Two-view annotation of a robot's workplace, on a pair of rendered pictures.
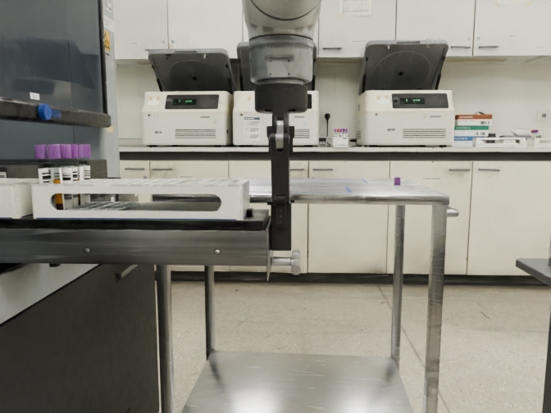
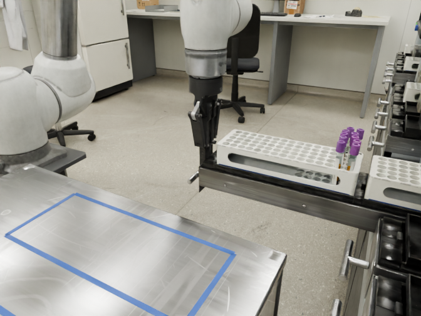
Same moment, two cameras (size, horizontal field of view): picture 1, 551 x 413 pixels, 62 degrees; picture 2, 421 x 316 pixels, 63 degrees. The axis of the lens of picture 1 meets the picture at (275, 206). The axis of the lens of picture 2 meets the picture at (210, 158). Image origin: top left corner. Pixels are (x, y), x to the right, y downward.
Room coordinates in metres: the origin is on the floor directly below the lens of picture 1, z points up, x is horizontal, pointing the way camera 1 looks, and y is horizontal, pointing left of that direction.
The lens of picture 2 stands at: (1.35, 0.31, 1.18)
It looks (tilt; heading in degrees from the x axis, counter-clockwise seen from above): 27 degrees down; 204
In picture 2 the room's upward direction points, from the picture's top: straight up
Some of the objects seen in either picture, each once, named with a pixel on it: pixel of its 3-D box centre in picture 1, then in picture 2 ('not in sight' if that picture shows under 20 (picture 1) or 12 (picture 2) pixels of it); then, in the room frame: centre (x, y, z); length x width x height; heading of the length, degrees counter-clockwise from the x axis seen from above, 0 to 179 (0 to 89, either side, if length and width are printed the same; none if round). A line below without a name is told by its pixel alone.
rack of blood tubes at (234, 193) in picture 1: (146, 201); (286, 161); (0.68, 0.19, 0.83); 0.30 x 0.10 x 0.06; 87
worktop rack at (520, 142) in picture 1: (498, 142); not in sight; (3.03, -1.45, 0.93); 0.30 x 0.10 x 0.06; 79
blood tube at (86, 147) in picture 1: (85, 179); (337, 167); (0.72, 0.30, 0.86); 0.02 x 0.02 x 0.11
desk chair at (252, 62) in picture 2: not in sight; (237, 61); (-1.82, -0.82, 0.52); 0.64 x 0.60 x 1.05; 17
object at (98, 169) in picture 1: (93, 172); not in sight; (1.15, 0.45, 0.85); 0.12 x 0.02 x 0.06; 176
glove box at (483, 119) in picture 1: (472, 118); not in sight; (3.36, -1.41, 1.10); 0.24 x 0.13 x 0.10; 86
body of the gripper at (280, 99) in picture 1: (280, 117); (205, 94); (0.67, -0.01, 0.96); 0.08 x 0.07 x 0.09; 177
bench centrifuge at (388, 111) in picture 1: (402, 96); not in sight; (3.23, -0.86, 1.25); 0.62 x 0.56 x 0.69; 177
